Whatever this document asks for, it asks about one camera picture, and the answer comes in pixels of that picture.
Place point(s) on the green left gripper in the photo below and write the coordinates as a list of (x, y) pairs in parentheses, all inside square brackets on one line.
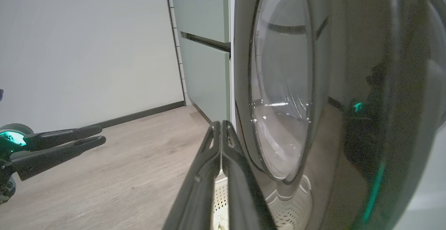
[(10, 143)]

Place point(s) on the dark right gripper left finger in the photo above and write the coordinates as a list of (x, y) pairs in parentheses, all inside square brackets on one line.
[(198, 195)]

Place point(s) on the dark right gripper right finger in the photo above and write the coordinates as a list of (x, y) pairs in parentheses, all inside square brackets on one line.
[(244, 202)]

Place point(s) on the washing machine glass door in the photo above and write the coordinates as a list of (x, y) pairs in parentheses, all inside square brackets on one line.
[(348, 48)]

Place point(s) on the cream perforated basket brown rim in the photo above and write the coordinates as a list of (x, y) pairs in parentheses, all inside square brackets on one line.
[(289, 216)]

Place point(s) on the white front-load washing machine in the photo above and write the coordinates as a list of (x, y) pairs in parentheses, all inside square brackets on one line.
[(428, 195)]

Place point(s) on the green cabinet with drawer gap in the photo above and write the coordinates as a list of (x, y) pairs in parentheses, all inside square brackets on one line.
[(205, 76)]

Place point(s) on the dark wall skirting board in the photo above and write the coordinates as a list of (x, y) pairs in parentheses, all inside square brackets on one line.
[(146, 113)]

